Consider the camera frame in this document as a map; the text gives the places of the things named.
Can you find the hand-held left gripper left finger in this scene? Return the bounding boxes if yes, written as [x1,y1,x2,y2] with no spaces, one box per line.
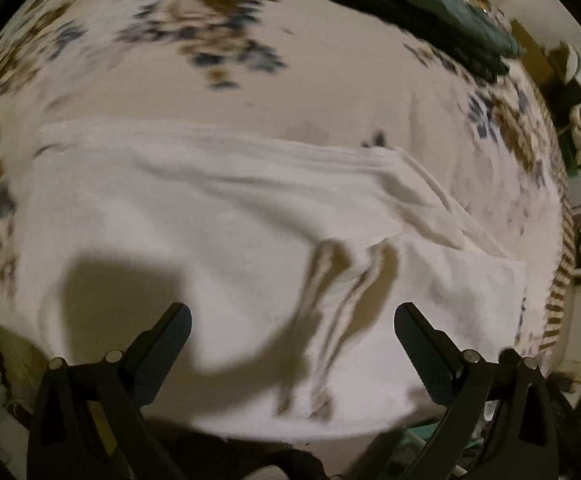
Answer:
[26,302,193,480]

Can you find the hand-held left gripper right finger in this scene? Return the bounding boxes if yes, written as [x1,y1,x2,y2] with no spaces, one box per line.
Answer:
[393,302,561,480]

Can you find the floral printed bed sheet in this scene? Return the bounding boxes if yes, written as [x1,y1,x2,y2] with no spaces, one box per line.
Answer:
[0,0,577,391]

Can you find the dark green folded clothes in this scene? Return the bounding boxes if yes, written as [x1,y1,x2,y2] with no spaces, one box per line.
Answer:
[315,0,523,81]

